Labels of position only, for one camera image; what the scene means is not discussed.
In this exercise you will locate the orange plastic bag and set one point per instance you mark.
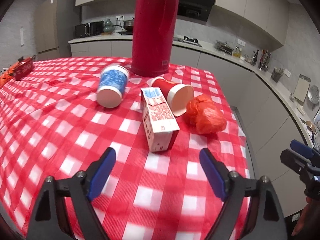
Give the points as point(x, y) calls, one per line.
point(204, 115)

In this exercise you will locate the beige refrigerator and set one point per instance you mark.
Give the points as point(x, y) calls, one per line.
point(54, 27)

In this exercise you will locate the red box on table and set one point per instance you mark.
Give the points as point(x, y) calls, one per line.
point(22, 67)

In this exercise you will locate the black range hood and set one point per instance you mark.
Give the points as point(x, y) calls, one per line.
point(195, 9)

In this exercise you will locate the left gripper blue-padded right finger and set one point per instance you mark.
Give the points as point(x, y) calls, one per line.
point(264, 220)

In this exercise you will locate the white cutting board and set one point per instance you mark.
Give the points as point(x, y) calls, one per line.
point(302, 88)

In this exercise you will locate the red white checkered tablecloth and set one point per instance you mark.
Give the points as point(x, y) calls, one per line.
point(52, 125)

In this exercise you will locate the red paper cup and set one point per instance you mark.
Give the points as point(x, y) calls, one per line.
point(177, 95)

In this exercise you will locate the round metal strainer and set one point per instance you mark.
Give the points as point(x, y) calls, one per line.
point(313, 94)

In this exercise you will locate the black microwave oven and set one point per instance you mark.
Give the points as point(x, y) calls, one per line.
point(89, 29)

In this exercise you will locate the pink white milk carton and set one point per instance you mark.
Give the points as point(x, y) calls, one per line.
point(160, 125)

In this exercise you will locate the blue white paper cup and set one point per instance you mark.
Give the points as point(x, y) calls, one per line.
point(111, 88)

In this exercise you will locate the black utensil holder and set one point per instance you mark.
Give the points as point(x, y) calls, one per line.
point(277, 74)

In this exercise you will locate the right hand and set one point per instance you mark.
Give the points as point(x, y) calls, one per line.
point(305, 212)

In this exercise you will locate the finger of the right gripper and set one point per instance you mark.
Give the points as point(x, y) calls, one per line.
point(309, 153)
point(295, 162)

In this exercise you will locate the green ceramic vase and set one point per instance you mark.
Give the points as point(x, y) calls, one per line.
point(108, 26)

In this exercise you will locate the dish rack with dishes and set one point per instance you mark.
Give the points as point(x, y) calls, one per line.
point(223, 47)

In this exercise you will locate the gas stove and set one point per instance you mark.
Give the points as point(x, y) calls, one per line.
point(188, 40)

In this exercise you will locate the orange net bag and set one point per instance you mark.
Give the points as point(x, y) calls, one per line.
point(6, 75)

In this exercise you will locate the black cooking pot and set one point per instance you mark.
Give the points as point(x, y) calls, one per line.
point(128, 25)

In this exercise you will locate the red thermos flask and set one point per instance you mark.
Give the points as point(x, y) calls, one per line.
point(153, 36)

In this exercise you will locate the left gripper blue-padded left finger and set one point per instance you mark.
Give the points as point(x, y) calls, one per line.
point(49, 218)

